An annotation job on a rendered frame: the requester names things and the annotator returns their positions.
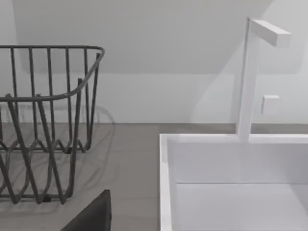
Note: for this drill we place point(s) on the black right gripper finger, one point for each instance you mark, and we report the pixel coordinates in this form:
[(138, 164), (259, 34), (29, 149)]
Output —
[(96, 214)]

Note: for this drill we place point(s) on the white sink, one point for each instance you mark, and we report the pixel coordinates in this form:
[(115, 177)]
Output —
[(231, 183)]

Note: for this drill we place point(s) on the tall white tap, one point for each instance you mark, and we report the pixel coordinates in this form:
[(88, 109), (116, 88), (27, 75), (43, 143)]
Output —
[(246, 84)]

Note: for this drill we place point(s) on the small white square knob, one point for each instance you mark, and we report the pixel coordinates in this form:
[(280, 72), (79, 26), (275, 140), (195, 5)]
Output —
[(270, 104)]

